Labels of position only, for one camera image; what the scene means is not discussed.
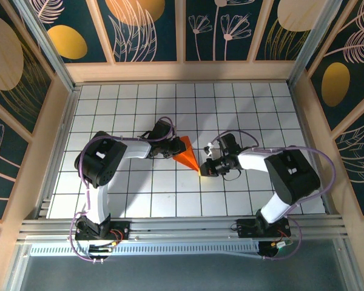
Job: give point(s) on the orange sun leaf wall panel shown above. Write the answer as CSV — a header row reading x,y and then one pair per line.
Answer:
x,y
133,12

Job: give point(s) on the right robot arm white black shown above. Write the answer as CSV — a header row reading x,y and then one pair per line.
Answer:
x,y
292,179

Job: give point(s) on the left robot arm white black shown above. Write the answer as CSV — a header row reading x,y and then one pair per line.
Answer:
x,y
100,163

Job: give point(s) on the aluminium rail beam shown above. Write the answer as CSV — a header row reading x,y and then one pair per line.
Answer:
x,y
185,230

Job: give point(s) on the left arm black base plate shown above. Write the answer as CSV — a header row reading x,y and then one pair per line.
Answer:
x,y
122,227

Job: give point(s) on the single pink flower wall panel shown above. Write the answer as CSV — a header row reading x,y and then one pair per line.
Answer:
x,y
3,169

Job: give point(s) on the orange oval leaf wall panel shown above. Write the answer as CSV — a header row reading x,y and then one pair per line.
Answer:
x,y
66,42

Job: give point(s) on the pink fern leaves wall panel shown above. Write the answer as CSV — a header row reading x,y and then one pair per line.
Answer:
x,y
361,157

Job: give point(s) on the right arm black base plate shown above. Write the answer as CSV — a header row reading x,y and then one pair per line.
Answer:
x,y
242,232

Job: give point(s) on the flower print wall panel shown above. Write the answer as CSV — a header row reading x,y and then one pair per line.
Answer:
x,y
206,45

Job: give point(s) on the electronics module with green light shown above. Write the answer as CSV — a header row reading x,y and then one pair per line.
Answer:
x,y
268,250

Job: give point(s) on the beige circle wall panel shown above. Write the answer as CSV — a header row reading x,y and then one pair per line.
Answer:
x,y
291,12

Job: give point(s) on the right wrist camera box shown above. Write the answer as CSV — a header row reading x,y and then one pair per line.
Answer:
x,y
229,144

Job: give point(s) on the large beige disc wall panel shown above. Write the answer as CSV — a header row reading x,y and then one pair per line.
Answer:
x,y
6,54

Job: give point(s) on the orange paper sheet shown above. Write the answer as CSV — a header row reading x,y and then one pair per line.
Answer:
x,y
186,157

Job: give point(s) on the aluminium corner post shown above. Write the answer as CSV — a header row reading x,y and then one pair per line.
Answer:
x,y
311,45
47,45

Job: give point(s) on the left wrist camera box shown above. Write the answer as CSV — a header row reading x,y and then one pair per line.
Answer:
x,y
160,130

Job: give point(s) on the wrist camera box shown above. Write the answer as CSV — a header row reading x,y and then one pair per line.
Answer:
x,y
229,144
160,130

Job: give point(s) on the gold oval fern wall panel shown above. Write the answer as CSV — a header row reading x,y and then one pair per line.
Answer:
x,y
335,85

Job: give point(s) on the black electronics module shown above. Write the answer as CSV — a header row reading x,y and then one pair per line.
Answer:
x,y
98,253

